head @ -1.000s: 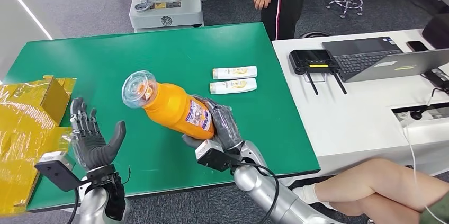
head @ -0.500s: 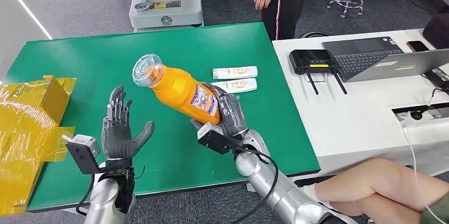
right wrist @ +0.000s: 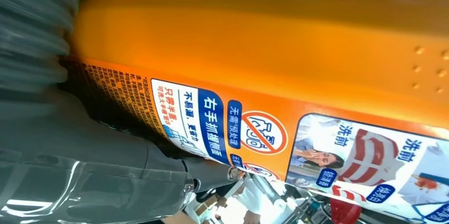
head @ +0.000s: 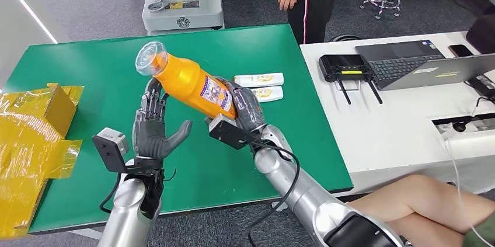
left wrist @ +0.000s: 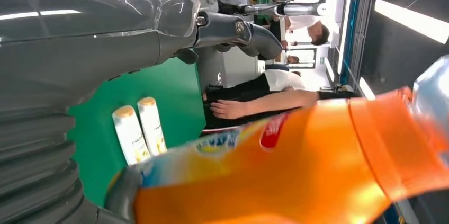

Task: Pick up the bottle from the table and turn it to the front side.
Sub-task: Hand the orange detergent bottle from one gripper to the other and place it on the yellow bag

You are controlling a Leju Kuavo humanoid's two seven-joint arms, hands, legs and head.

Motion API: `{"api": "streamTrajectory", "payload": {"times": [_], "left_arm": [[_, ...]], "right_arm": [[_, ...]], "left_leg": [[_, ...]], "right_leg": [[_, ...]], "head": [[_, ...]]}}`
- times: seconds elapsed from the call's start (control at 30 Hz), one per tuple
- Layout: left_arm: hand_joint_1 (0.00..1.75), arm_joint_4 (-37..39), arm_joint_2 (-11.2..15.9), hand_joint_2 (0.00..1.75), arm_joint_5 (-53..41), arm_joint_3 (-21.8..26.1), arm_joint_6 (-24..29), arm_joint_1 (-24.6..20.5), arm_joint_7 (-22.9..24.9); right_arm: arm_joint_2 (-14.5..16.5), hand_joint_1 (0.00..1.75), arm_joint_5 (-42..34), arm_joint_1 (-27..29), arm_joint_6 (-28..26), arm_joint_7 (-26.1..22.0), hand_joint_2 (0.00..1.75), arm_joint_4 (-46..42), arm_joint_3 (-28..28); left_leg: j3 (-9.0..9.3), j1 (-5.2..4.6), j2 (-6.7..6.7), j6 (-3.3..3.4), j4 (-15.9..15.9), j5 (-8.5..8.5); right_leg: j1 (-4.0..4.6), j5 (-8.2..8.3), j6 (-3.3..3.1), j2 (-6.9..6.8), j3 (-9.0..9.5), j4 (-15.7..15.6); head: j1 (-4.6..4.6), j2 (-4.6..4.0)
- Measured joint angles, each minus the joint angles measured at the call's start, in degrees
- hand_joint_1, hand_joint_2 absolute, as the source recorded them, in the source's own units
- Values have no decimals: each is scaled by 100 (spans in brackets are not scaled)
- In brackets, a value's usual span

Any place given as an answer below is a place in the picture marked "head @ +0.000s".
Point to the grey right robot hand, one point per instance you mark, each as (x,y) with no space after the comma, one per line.
(247,110)

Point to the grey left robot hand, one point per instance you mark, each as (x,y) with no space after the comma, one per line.
(149,137)

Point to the orange bottle with clear cap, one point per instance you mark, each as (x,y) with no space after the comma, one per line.
(185,79)

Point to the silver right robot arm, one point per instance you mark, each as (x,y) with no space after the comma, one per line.
(301,195)

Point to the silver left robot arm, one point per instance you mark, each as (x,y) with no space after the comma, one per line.
(127,214)

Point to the white shampoo bottle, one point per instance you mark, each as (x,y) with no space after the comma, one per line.
(259,80)
(271,93)

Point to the standing person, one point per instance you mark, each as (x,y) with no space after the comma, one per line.
(313,9)

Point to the chrome chair base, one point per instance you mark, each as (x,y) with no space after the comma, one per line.
(384,3)

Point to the black round floor base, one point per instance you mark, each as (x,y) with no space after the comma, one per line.
(346,37)

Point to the black router with antennas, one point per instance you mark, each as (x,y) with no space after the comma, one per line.
(344,68)

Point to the white machine base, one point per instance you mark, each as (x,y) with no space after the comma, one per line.
(183,9)

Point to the grey open laptop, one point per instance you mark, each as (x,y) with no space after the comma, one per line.
(398,66)

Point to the yellow taped cardboard box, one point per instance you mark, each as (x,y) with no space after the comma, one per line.
(23,141)

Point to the black smartphone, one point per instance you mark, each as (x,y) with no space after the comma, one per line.
(461,50)

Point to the black chair back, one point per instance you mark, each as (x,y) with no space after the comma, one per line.
(483,33)

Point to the black power adapter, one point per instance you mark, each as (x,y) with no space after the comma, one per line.
(481,86)

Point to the seated person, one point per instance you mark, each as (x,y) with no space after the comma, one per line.
(410,202)

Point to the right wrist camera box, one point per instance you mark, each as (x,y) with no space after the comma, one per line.
(226,131)

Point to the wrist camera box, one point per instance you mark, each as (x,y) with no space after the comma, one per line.
(226,131)
(110,137)

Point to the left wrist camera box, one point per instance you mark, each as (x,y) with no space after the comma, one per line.
(110,137)

